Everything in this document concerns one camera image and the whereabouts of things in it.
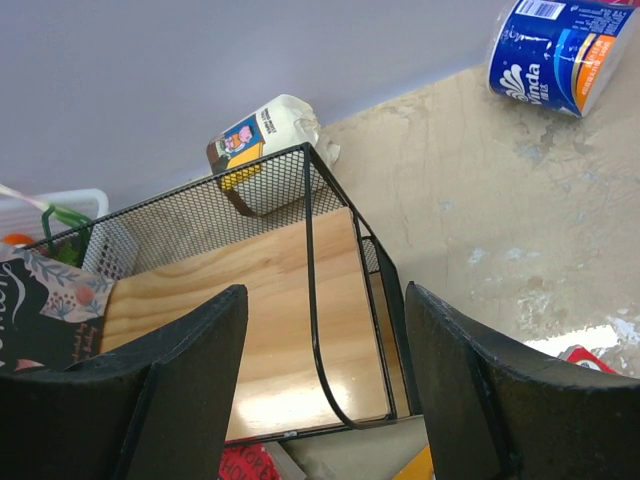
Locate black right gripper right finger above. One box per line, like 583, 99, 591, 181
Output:
405, 283, 639, 479

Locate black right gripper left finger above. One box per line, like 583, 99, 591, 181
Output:
1, 284, 248, 479

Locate red back cover book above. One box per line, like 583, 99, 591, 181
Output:
559, 345, 617, 375

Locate black floral cover book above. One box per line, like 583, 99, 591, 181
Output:
1, 245, 114, 374

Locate orange back cover book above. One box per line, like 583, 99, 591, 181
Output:
393, 445, 435, 480

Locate red treehouse book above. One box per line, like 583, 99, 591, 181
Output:
217, 442, 307, 480

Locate white plastic basket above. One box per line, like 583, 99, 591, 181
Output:
0, 188, 139, 281

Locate wood and wire shelf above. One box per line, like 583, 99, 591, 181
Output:
36, 143, 420, 446

